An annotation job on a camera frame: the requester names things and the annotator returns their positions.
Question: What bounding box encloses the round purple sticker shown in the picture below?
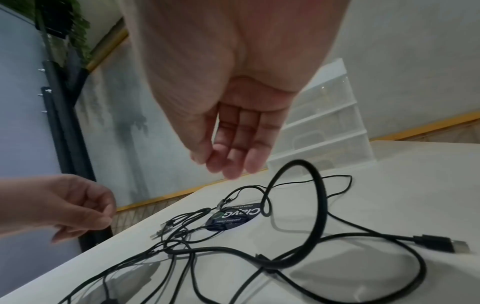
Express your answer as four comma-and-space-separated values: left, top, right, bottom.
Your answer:
202, 201, 264, 232

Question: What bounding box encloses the green hanging plant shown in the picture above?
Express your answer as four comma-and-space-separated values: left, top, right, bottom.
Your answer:
35, 0, 91, 68

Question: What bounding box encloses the yellow wall trim bar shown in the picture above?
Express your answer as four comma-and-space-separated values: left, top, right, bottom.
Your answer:
85, 18, 131, 72

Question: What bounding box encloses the white table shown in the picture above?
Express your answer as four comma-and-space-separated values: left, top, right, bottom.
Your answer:
0, 140, 480, 304

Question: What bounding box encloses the person's left hand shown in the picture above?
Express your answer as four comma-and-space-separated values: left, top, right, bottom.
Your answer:
0, 173, 118, 244

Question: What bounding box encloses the yellow metal lattice fence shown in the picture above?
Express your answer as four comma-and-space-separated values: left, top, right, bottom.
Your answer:
112, 111, 480, 235

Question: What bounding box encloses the thin black cable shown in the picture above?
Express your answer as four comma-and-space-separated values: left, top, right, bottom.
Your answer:
55, 207, 264, 304
149, 175, 417, 241

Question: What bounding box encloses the person's right hand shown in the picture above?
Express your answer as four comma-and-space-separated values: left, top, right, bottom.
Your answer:
116, 0, 352, 180

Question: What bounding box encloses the white plastic drawer organizer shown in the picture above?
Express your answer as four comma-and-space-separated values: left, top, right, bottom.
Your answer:
266, 58, 376, 171

